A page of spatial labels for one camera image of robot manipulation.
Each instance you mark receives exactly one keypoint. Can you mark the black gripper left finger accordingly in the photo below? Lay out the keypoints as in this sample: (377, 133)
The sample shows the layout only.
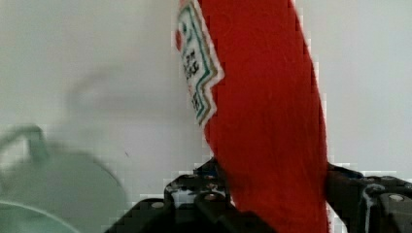
(195, 203)

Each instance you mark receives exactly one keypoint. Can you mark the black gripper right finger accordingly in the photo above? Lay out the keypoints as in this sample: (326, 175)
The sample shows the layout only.
(369, 204)

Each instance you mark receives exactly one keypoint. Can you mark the red plush ketchup bottle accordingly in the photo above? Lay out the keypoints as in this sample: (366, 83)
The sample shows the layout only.
(254, 91)

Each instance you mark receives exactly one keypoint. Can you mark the green metal cup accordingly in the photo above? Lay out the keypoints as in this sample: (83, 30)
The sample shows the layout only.
(57, 191)

